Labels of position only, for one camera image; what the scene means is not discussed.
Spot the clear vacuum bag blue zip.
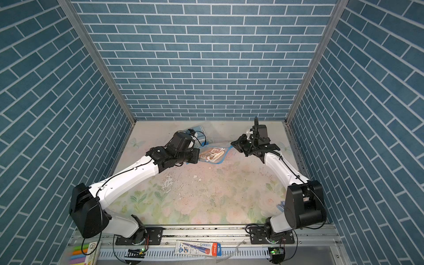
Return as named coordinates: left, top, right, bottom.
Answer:
left=182, top=123, right=233, bottom=164

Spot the coloured marker pack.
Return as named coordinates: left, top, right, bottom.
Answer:
left=67, top=242, right=100, bottom=265

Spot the red blue toothbrush package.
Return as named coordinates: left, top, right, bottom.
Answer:
left=174, top=240, right=222, bottom=257

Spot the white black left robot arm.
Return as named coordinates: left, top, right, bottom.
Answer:
left=69, top=130, right=200, bottom=245

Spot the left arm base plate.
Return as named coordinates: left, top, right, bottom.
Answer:
left=115, top=227, right=164, bottom=246

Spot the blue cartoon towel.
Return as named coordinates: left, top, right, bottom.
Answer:
left=188, top=125, right=207, bottom=146

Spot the aluminium mounting rail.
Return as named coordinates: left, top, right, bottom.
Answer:
left=62, top=223, right=342, bottom=247

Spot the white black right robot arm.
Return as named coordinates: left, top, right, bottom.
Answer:
left=231, top=118, right=327, bottom=242

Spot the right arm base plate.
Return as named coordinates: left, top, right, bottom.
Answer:
left=245, top=224, right=295, bottom=245

